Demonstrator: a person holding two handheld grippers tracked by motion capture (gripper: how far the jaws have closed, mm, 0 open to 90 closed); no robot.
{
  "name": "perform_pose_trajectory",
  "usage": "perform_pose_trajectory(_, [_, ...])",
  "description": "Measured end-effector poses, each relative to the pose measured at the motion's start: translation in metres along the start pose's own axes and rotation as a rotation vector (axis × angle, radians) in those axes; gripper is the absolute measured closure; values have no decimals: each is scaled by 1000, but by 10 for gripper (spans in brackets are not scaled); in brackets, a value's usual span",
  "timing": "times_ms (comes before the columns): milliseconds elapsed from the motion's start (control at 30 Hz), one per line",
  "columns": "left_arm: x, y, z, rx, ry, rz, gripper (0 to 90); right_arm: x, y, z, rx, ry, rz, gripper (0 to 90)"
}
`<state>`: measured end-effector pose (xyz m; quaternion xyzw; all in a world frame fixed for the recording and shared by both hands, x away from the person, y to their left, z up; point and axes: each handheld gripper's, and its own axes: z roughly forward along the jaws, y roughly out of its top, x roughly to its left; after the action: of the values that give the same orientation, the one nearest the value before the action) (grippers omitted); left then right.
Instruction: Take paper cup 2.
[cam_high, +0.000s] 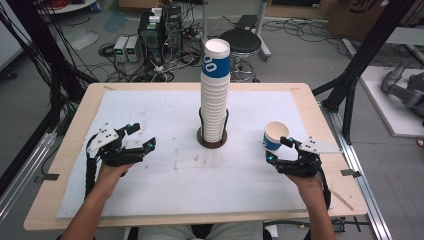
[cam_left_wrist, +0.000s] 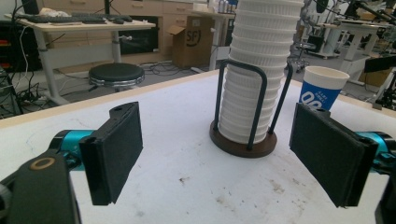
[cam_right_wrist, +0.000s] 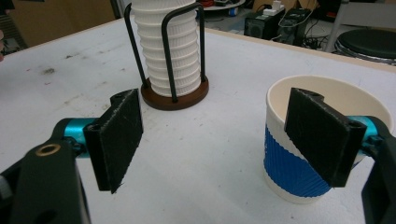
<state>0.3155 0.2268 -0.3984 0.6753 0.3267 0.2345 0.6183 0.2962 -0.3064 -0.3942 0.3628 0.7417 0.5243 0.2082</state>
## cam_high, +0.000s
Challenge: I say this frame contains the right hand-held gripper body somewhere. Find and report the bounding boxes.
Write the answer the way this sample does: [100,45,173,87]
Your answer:
[274,135,343,178]

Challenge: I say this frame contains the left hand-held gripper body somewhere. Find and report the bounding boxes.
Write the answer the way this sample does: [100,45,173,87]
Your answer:
[85,122,146,168]

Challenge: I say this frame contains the blue and white paper cup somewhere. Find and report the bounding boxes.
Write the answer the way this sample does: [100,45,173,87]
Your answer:
[262,120,290,152]

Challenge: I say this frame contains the black wire cup holder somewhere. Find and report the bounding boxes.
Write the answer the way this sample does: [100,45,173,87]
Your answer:
[196,106,230,150]

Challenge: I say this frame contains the stack of white paper cups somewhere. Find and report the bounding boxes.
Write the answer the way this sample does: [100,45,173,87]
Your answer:
[199,38,232,144]

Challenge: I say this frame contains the person's right hand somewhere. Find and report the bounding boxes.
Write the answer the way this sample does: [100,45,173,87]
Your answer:
[286,172,326,198]

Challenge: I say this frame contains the person's left hand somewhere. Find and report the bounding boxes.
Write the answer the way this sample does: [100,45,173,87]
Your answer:
[95,161,135,194]

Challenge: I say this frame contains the white table mat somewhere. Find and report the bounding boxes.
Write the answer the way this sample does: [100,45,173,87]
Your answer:
[56,89,333,219]

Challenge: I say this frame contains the black tape strip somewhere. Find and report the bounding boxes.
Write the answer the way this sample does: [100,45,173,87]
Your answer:
[340,168,362,179]
[33,172,61,184]

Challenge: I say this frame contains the thin wooden stick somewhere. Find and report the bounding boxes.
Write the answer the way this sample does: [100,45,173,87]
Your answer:
[329,187,355,212]

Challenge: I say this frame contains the grey bench power supply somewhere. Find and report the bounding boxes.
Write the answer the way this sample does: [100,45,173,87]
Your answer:
[113,35,130,63]
[125,35,143,64]

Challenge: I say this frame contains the person's legs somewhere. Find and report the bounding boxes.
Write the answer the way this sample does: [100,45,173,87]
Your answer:
[137,221,265,240]

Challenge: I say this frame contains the black computer tower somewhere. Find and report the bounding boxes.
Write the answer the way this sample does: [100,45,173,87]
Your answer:
[165,5,184,52]
[137,11,168,65]

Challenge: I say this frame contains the white floor board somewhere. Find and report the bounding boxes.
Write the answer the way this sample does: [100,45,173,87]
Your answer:
[359,64,424,139]

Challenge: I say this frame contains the black round stool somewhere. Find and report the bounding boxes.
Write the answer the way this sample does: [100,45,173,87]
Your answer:
[219,28,263,83]

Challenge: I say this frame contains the white power adapter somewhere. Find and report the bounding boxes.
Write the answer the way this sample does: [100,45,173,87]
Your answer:
[150,7,164,24]

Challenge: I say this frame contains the brown cardboard box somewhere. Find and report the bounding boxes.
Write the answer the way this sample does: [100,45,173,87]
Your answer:
[328,0,389,42]

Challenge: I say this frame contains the left hand-held gripper cable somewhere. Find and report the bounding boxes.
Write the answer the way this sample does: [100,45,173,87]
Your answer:
[84,154,100,200]

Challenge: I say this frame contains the hand-held gripper cable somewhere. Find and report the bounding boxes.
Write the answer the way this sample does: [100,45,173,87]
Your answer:
[317,165,333,211]
[84,154,100,200]

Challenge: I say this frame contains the right hand-held gripper cable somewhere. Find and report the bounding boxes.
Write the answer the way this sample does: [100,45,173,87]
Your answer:
[317,165,333,211]

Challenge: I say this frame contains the aluminium rail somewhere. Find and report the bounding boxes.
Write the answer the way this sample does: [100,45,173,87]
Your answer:
[320,102,394,240]
[0,130,58,224]

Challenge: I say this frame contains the tangle of floor cables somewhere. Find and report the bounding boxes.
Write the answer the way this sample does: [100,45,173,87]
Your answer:
[96,41,201,84]

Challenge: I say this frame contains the black metal frame post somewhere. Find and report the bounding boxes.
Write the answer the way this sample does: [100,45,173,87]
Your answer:
[0,0,98,198]
[312,0,418,145]

